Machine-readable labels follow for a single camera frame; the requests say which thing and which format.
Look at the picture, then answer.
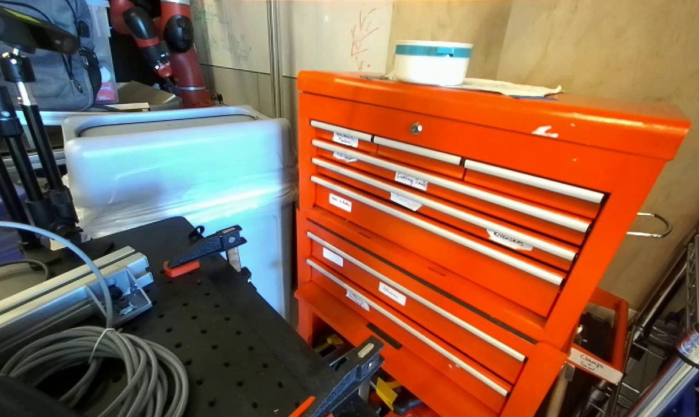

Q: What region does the chrome chest side handle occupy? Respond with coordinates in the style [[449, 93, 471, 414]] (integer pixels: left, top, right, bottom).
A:
[[624, 208, 674, 241]]

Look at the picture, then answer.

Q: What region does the white container with teal band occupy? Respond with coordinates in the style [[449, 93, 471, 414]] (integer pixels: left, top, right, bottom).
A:
[[393, 40, 473, 89]]

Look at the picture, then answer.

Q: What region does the orange lower tool cabinet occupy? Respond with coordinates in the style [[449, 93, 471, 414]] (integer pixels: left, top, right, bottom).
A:
[[290, 207, 632, 417]]

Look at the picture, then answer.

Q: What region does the yellow tool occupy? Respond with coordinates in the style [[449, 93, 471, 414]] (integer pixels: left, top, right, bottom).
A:
[[370, 376, 402, 412]]

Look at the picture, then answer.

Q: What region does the gray backpack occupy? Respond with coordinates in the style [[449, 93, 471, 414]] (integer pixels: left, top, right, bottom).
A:
[[0, 0, 108, 111]]

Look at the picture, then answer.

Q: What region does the white label card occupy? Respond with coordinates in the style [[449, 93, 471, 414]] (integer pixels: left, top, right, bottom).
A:
[[565, 343, 624, 386]]

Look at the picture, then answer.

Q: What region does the black camera tripod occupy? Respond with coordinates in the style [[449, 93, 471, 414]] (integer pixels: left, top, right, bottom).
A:
[[0, 2, 84, 250]]

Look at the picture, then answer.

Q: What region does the orange upper tool chest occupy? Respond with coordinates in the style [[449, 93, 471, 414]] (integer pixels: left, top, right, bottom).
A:
[[294, 67, 692, 350]]

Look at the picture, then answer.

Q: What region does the aluminum extrusion rail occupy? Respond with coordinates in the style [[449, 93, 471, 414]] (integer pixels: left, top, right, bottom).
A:
[[0, 244, 154, 343]]

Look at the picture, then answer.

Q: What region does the gray coiled cable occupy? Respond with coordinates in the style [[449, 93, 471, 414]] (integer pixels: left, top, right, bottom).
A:
[[0, 218, 192, 417]]

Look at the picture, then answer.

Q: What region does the white paper sheet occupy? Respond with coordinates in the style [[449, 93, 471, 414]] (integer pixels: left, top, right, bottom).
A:
[[363, 71, 565, 100]]

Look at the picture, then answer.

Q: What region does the white translucent plastic bin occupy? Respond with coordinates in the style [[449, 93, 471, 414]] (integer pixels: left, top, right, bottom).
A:
[[60, 104, 299, 320]]

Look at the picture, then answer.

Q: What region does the metal wire shelf rack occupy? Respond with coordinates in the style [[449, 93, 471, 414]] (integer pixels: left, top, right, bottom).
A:
[[624, 223, 699, 417]]

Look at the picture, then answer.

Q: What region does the black clamp with orange handle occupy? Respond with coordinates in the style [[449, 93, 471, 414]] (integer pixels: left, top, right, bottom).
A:
[[287, 335, 387, 417], [159, 223, 251, 283]]

